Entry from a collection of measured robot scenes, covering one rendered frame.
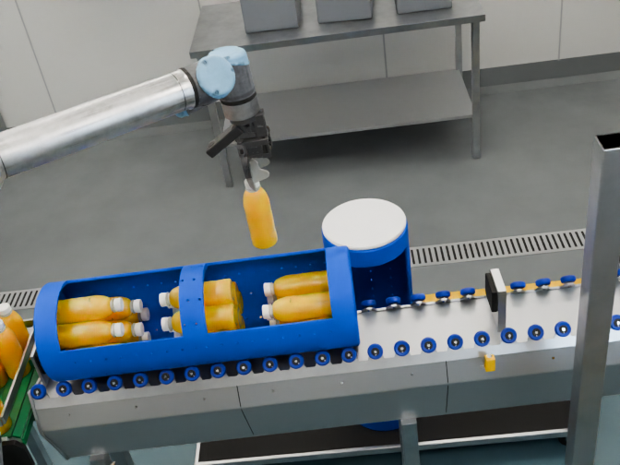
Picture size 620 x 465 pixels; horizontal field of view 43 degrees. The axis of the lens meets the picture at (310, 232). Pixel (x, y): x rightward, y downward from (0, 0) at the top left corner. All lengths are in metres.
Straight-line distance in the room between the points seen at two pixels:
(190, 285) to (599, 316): 1.05
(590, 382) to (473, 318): 0.45
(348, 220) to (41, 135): 1.29
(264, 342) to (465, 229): 2.29
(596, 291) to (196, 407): 1.16
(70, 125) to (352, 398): 1.18
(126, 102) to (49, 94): 4.15
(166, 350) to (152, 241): 2.42
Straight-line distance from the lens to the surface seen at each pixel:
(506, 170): 4.77
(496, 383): 2.40
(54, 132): 1.63
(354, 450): 3.10
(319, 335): 2.16
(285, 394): 2.34
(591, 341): 2.02
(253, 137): 2.01
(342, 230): 2.60
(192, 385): 2.35
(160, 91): 1.69
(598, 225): 1.80
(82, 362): 2.29
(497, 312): 2.32
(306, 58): 5.44
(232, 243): 4.42
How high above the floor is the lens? 2.57
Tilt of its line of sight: 36 degrees down
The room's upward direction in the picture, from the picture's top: 9 degrees counter-clockwise
